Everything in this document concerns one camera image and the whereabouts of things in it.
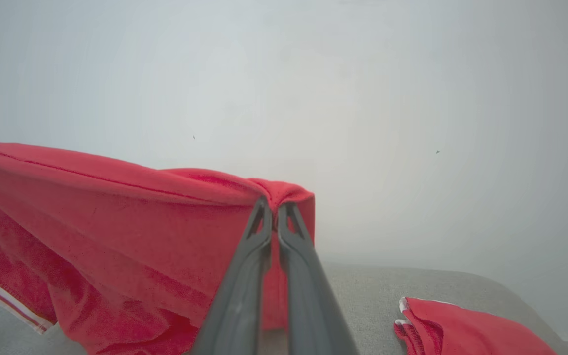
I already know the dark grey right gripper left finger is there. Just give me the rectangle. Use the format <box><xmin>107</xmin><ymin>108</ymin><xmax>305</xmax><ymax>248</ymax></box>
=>
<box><xmin>190</xmin><ymin>197</ymin><xmax>273</xmax><ymax>355</ymax></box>

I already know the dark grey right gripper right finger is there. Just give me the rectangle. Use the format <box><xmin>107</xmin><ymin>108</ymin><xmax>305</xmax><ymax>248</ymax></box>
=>
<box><xmin>277</xmin><ymin>202</ymin><xmax>359</xmax><ymax>355</ymax></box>

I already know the red jersey with white trim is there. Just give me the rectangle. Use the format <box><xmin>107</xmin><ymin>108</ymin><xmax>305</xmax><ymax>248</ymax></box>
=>
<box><xmin>0</xmin><ymin>139</ymin><xmax>316</xmax><ymax>355</ymax></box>

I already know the red mesh garment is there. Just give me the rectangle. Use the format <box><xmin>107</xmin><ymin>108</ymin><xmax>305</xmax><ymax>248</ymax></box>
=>
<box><xmin>395</xmin><ymin>297</ymin><xmax>558</xmax><ymax>355</ymax></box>

